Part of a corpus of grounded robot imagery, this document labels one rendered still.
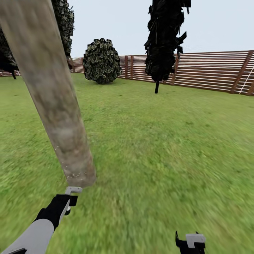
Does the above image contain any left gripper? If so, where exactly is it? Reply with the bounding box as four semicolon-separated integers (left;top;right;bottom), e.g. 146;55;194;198
68;195;78;207

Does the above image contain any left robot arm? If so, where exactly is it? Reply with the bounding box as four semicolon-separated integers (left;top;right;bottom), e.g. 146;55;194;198
1;186;82;254

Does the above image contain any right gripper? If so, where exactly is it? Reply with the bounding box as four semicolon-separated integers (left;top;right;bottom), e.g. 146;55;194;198
175;231;205;254

